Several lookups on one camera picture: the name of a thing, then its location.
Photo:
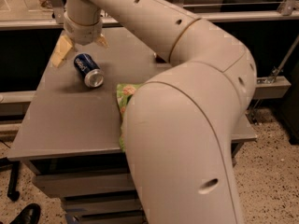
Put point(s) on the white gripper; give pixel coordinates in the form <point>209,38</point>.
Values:
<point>82,32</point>

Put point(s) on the blue pepsi can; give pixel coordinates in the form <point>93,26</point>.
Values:
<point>92,74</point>

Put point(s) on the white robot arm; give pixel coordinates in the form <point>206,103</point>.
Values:
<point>178,126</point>

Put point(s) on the green dang chips bag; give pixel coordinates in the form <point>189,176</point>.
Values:
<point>124,93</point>

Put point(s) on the grey drawer cabinet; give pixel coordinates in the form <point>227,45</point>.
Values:
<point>70,134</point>

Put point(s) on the black chair leg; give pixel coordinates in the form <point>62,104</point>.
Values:
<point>12,192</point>

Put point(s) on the black shoe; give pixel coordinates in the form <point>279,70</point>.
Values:
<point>28,215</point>

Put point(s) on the metal railing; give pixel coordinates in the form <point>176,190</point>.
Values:
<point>28,14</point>

